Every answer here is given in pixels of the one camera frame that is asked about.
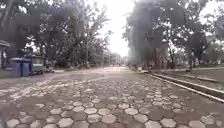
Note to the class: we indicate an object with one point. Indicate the hexagonal paving stone road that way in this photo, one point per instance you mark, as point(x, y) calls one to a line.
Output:
point(110, 96)

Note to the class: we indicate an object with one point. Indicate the row of trees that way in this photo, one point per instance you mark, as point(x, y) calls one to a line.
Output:
point(60, 33)
point(150, 33)

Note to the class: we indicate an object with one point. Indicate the blue bins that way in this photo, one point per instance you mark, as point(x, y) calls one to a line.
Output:
point(20, 68)

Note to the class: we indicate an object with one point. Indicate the bare earth strip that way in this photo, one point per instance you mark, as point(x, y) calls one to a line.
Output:
point(208, 75)

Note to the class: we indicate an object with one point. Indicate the small shelter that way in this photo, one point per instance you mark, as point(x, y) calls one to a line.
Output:
point(2, 50)

